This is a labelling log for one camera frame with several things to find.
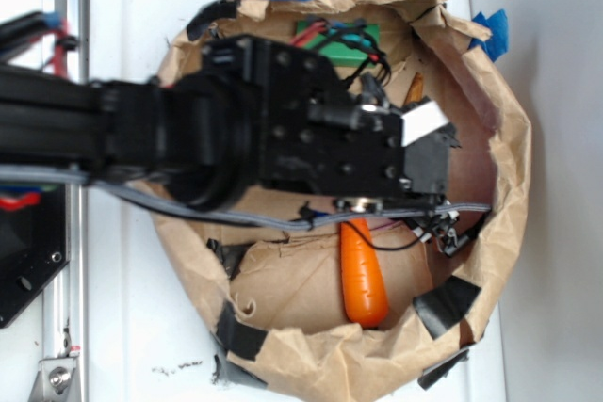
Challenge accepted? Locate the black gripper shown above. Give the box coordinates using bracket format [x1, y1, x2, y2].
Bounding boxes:
[202, 35, 458, 210]

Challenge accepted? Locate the brown conch shell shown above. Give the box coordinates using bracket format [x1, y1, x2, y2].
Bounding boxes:
[404, 72, 424, 105]

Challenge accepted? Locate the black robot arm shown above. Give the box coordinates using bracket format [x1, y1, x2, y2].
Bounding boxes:
[1, 12, 458, 212]

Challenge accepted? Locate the green rectangular block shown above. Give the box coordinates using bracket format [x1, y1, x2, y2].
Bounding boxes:
[303, 24, 380, 68]

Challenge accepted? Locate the white paper label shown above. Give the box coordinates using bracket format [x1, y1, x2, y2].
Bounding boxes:
[401, 98, 449, 147]

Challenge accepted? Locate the black tape top left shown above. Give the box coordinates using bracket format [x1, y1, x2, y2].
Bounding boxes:
[186, 0, 242, 41]

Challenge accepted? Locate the black tape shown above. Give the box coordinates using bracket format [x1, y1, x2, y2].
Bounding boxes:
[186, 0, 242, 41]
[413, 276, 481, 340]
[215, 302, 268, 362]

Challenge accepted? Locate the brown paper bag bin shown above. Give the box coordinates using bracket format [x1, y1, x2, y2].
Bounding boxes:
[154, 0, 531, 401]

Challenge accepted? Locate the orange plastic carrot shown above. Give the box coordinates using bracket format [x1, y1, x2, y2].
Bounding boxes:
[339, 218, 389, 329]

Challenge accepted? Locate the blue tape right piece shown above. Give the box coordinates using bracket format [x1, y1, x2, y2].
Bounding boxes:
[468, 9, 509, 62]

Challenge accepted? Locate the black tape bottom right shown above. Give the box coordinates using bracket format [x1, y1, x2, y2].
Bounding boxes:
[413, 276, 481, 340]

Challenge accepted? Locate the black tape bottom left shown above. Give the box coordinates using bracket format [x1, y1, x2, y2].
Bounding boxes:
[215, 302, 268, 362]

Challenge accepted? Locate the grey braided cable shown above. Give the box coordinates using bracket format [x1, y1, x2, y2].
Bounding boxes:
[0, 164, 492, 233]

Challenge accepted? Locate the aluminium extrusion rail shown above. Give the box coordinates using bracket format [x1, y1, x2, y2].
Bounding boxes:
[42, 0, 90, 401]

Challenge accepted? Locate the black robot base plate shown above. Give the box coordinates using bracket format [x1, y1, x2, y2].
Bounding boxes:
[1, 186, 68, 329]

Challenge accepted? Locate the metal corner bracket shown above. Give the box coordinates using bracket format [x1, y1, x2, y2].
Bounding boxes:
[28, 357, 82, 402]

